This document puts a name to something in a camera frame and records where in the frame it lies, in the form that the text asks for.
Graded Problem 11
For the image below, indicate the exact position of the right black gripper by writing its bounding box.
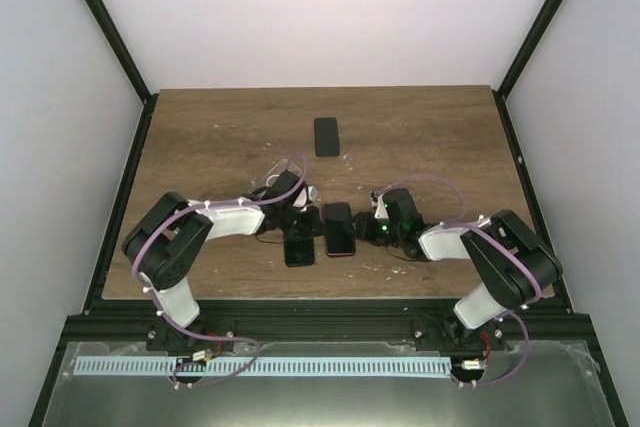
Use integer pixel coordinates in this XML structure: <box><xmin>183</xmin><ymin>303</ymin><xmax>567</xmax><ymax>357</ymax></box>
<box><xmin>342</xmin><ymin>213</ymin><xmax>403</xmax><ymax>249</ymax></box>

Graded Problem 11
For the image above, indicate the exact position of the black phone case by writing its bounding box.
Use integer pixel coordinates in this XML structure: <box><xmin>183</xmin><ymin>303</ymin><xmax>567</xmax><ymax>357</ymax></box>
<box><xmin>284</xmin><ymin>238</ymin><xmax>315</xmax><ymax>268</ymax></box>

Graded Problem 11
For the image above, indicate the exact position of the pink phone black screen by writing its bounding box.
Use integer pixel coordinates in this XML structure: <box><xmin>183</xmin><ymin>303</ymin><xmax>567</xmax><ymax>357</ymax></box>
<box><xmin>322</xmin><ymin>202</ymin><xmax>356</xmax><ymax>258</ymax></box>

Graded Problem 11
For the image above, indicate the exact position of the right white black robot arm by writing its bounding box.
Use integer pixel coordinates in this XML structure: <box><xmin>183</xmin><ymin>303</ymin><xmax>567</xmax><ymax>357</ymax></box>
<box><xmin>351</xmin><ymin>188</ymin><xmax>563</xmax><ymax>350</ymax></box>

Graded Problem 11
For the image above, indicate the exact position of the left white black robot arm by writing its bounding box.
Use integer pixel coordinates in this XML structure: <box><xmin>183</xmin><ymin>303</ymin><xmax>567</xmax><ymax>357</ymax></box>
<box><xmin>122</xmin><ymin>170</ymin><xmax>318</xmax><ymax>351</ymax></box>

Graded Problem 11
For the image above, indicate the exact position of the clear magsafe phone case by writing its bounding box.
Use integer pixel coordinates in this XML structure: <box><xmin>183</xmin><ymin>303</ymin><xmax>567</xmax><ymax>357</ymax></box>
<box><xmin>252</xmin><ymin>159</ymin><xmax>302</xmax><ymax>191</ymax></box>

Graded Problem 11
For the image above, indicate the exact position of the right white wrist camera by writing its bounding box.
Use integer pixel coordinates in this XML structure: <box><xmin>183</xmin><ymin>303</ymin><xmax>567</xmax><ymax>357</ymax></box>
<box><xmin>370</xmin><ymin>191</ymin><xmax>389</xmax><ymax>220</ymax></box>

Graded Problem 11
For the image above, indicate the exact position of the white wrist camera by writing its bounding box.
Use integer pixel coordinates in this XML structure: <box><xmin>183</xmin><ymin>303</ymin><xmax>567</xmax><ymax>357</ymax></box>
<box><xmin>370</xmin><ymin>191</ymin><xmax>389</xmax><ymax>220</ymax></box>
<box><xmin>292</xmin><ymin>186</ymin><xmax>318</xmax><ymax>211</ymax></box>

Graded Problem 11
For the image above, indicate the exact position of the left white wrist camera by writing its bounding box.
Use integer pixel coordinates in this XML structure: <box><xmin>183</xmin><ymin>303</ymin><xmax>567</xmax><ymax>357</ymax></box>
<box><xmin>292</xmin><ymin>186</ymin><xmax>318</xmax><ymax>211</ymax></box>

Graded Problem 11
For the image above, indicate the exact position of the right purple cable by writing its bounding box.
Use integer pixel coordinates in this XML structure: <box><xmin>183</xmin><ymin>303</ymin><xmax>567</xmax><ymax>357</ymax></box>
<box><xmin>374</xmin><ymin>174</ymin><xmax>545</xmax><ymax>391</ymax></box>

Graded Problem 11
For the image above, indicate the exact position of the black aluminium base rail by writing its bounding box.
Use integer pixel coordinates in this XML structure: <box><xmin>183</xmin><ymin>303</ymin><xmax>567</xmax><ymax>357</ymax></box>
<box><xmin>59</xmin><ymin>298</ymin><xmax>595</xmax><ymax>353</ymax></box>

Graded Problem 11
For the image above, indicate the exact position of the light blue slotted cable duct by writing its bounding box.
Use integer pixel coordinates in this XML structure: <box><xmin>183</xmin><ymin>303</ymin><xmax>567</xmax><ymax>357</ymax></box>
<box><xmin>72</xmin><ymin>356</ymin><xmax>452</xmax><ymax>378</ymax></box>

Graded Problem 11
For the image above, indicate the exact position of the right black frame post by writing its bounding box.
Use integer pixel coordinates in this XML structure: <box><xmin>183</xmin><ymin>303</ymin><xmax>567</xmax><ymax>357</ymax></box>
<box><xmin>497</xmin><ymin>0</ymin><xmax>599</xmax><ymax>98</ymax></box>

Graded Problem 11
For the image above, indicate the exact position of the black frame post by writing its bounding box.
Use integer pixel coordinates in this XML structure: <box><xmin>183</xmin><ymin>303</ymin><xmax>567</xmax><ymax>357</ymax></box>
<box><xmin>53</xmin><ymin>0</ymin><xmax>153</xmax><ymax>104</ymax></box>
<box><xmin>497</xmin><ymin>0</ymin><xmax>599</xmax><ymax>98</ymax></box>

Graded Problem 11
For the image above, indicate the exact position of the left black frame post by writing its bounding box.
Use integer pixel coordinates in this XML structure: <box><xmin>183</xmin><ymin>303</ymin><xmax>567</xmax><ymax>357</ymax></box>
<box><xmin>53</xmin><ymin>0</ymin><xmax>153</xmax><ymax>104</ymax></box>

